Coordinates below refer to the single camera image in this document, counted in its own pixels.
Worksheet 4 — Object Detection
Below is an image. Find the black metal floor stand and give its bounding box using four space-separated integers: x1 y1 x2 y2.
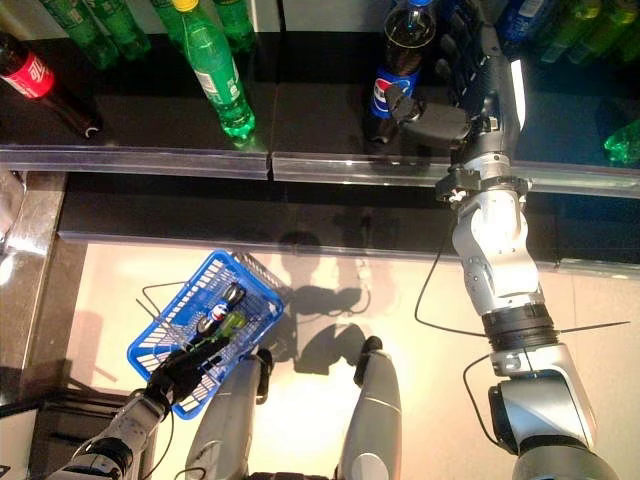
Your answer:
27 387 159 480

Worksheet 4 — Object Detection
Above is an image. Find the green Sprite bottle yellow cap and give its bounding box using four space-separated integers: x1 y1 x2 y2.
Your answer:
149 0 189 49
38 0 121 71
602 117 640 165
87 0 153 62
171 0 257 140

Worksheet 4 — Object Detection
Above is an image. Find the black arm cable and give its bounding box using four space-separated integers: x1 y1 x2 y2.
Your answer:
149 409 176 480
413 239 526 446

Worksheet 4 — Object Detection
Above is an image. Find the green bottle in basket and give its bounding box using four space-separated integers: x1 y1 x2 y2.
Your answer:
214 309 251 341

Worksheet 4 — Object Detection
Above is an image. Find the Coca-Cola bottle red cap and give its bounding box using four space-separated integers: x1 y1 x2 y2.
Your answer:
0 32 105 140

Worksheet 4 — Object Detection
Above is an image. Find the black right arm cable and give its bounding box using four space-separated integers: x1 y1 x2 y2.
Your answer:
413 239 526 446

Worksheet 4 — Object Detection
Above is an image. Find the silver left robot leg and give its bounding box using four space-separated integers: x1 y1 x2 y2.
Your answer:
184 347 274 480

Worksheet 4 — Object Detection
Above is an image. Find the black shelf with clear rail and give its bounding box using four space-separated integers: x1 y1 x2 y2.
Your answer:
57 172 289 251
0 44 274 181
277 174 561 266
552 194 640 276
269 29 640 201

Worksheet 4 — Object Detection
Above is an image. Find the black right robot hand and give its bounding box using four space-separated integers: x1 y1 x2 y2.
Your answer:
387 0 527 164

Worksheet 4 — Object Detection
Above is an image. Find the Pepsi cola bottle blue cap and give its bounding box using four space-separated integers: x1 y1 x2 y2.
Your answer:
494 0 544 46
198 282 247 335
362 0 439 144

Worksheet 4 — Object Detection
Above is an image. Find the blue plastic shopping basket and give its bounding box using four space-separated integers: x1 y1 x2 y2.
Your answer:
126 248 286 421

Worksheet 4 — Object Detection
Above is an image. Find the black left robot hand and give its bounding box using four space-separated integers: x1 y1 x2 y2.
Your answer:
144 335 232 406

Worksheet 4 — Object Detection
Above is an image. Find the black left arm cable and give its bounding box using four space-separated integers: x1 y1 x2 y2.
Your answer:
149 409 176 480

